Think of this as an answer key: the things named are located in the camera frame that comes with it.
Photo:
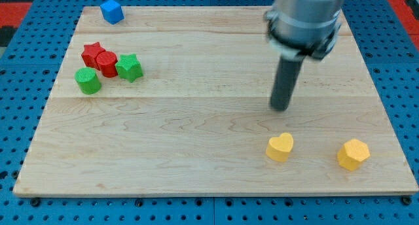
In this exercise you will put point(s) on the wooden board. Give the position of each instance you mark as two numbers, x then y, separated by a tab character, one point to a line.
197	123

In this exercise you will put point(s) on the green star block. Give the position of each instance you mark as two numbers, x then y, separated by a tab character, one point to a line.
128	67

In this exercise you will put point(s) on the yellow heart block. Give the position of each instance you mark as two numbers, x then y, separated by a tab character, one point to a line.
279	148

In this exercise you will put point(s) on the green cylinder block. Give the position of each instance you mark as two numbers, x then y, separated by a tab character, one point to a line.
87	80

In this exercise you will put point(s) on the blue cube block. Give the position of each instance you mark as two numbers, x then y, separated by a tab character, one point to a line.
112	11

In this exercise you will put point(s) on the yellow hexagon block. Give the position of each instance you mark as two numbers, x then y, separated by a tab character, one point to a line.
353	154

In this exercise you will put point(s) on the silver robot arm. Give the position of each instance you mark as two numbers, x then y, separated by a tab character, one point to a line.
301	28

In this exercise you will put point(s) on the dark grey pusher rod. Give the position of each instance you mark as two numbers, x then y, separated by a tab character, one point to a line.
284	83

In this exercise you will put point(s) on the red cylinder block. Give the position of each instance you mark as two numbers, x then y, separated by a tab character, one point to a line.
106	63

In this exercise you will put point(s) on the red star block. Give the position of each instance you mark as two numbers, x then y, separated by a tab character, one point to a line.
90	54

